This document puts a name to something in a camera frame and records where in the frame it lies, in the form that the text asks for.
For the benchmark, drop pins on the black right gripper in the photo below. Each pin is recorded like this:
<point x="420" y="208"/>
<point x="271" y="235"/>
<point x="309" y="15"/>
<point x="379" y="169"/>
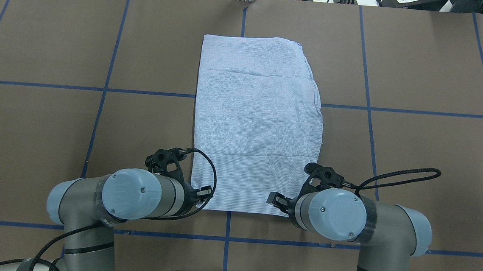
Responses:
<point x="288" y="204"/>

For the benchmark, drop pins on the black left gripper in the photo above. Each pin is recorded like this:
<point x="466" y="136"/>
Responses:
<point x="191" y="195"/>

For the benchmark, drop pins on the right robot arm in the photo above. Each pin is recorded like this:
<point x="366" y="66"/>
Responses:
<point x="388" y="235"/>

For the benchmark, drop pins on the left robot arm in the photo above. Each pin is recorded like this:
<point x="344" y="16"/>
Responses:
<point x="89" y="209"/>

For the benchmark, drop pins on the light blue striped shirt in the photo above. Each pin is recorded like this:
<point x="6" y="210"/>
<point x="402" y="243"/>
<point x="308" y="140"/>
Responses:
<point x="258" y="118"/>

